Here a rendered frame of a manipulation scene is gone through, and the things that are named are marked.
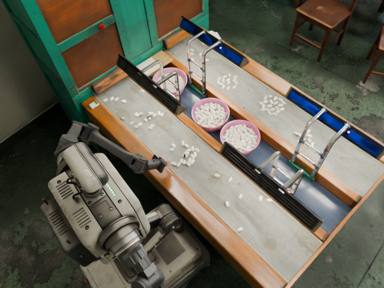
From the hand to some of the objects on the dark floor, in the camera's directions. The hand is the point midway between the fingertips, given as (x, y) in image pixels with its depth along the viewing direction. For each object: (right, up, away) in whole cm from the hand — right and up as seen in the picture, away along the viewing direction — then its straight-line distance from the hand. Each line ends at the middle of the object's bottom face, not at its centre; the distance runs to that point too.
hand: (167, 162), depth 202 cm
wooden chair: (+216, +83, +145) cm, 273 cm away
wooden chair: (+154, +123, +175) cm, 263 cm away
